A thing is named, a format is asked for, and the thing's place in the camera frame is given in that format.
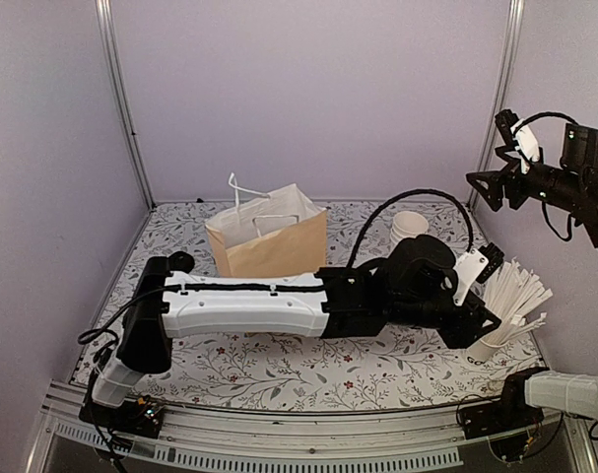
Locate aluminium frame post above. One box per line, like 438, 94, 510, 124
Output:
95, 0, 157, 211
465, 0, 526, 208

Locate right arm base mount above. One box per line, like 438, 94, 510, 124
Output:
456, 367, 548, 462

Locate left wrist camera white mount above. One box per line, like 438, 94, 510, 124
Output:
453, 242, 504, 306

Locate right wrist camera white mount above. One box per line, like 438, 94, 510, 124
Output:
495, 109, 543, 173

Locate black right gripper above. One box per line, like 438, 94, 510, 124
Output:
467, 144, 586, 212

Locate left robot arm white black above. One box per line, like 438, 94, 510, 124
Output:
89, 235, 504, 428

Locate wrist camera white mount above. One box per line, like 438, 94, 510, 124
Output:
453, 242, 504, 306
495, 109, 543, 173

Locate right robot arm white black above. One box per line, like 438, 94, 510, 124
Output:
466, 122, 598, 430

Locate brown paper bag white handles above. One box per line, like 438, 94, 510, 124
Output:
205, 173, 327, 278

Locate white cup holding straws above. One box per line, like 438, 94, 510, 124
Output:
464, 338, 505, 366

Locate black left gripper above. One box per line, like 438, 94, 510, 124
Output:
391, 291, 504, 353

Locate right aluminium frame post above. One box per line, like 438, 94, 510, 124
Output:
465, 0, 526, 208

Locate single black lid on mat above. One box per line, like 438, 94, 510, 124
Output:
168, 251, 195, 273

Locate floral patterned table mat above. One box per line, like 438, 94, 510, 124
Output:
96, 198, 545, 412

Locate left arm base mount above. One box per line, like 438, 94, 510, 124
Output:
79, 396, 165, 439

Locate bundle of white paper straws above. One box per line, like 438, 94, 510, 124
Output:
483, 259, 553, 346

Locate left aluminium frame post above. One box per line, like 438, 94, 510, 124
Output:
95, 0, 157, 211

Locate stack of white paper cups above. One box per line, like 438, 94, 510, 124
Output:
390, 211, 430, 244

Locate aluminium front rail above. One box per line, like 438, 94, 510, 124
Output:
27, 381, 598, 472

